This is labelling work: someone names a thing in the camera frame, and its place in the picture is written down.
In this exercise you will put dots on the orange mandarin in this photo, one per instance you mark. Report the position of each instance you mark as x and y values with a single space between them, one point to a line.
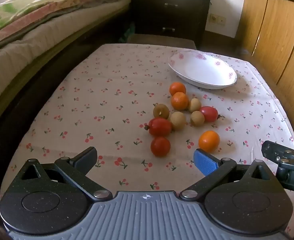
179 101
177 89

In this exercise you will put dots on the wall socket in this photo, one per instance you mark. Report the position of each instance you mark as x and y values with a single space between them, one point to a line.
217 19

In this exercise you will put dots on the red cherry tomato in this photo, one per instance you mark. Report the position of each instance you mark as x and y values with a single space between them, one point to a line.
208 113
160 127
160 146

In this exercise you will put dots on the green plastic bag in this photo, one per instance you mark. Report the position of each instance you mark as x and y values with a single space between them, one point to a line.
126 33

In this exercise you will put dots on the dark wooden nightstand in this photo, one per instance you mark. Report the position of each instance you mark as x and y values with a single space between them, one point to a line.
184 17

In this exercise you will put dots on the brown longan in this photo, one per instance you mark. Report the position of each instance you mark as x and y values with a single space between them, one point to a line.
161 111
178 121
197 118
194 105

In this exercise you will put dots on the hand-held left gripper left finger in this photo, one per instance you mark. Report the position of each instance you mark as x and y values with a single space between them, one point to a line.
85 158

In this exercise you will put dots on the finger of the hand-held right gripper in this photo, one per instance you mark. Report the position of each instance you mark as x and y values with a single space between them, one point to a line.
269 150

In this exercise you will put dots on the white floral plate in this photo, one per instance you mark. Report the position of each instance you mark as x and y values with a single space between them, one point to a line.
202 70

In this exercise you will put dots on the orange cherry tomato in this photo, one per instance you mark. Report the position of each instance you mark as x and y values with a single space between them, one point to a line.
209 141

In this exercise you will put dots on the floral blanket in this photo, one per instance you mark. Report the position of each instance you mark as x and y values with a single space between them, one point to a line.
36 7

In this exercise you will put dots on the cherry print tablecloth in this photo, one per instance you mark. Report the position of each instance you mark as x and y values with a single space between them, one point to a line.
99 92

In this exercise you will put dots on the dark wooden bed frame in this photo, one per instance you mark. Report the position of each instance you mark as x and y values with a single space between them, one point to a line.
69 52

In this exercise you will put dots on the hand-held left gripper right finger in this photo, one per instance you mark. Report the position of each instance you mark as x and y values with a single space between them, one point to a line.
204 161

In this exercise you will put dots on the wooden wardrobe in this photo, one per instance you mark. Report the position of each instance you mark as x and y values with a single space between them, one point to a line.
274 30

